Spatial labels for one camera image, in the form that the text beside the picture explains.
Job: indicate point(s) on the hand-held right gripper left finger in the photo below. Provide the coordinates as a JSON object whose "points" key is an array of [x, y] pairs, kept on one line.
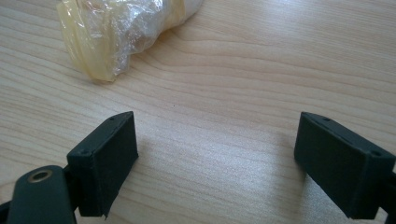
{"points": [[102, 161]]}

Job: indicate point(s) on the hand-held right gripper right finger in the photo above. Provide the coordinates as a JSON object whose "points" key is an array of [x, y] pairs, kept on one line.
{"points": [[339, 165]]}

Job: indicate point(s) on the clear yellowish plastic wrapper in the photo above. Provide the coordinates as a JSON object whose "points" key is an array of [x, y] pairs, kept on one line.
{"points": [[109, 31]]}

